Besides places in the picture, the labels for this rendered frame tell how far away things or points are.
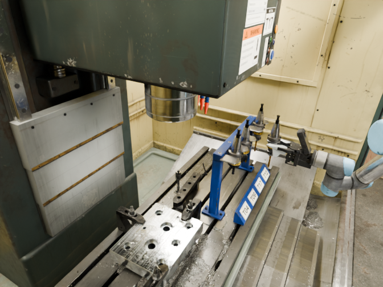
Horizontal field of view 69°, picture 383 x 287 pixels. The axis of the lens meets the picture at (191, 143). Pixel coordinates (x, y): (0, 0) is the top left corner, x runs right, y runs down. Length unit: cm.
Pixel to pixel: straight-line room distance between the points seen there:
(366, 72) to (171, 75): 123
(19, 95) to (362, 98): 157
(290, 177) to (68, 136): 131
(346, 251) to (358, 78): 87
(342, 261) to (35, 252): 128
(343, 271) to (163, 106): 103
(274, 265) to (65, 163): 98
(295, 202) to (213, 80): 126
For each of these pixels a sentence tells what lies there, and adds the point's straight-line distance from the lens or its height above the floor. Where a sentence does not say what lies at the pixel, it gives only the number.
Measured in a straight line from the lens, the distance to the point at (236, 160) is 112.
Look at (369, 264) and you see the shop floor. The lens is 270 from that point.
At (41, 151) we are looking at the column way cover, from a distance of 111.
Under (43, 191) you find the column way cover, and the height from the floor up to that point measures 113.
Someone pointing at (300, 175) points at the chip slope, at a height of 81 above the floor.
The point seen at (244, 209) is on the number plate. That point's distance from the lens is 131.
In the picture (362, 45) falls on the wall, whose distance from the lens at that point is 169.
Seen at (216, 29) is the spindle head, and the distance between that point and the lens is 60.
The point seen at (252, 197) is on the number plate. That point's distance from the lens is 139.
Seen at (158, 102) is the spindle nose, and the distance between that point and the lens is 78.
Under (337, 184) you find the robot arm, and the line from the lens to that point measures 137.
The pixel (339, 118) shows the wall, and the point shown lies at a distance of 179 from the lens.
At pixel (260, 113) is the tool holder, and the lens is 142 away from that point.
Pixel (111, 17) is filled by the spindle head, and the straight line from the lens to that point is 76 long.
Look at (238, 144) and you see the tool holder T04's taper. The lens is 113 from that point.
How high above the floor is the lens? 180
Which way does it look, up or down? 29 degrees down
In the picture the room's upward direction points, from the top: 2 degrees clockwise
